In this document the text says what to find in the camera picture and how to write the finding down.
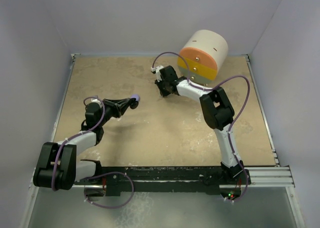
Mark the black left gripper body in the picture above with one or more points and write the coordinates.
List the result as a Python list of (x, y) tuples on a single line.
[(111, 110)]

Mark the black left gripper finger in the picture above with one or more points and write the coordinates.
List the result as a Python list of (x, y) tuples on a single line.
[(123, 102), (123, 107)]

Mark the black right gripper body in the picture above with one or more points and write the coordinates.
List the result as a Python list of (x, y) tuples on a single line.
[(162, 85)]

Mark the purple round earbud charging case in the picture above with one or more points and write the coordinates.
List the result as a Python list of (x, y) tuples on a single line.
[(136, 97)]

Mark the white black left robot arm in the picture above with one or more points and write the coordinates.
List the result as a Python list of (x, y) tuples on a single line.
[(57, 166)]

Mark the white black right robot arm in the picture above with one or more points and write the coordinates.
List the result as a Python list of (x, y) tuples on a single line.
[(217, 111)]

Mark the cylindrical three-drawer storage box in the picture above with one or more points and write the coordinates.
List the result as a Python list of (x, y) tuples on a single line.
[(203, 56)]

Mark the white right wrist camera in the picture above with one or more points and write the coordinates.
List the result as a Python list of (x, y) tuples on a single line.
[(156, 71)]

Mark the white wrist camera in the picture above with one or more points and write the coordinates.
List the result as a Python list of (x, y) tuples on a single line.
[(156, 71), (97, 100)]

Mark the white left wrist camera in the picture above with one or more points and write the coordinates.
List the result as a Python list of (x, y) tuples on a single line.
[(97, 100)]

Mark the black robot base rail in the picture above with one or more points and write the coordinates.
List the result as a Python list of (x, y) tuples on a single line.
[(211, 180)]

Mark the aluminium table frame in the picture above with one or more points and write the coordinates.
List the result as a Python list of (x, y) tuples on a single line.
[(165, 132)]

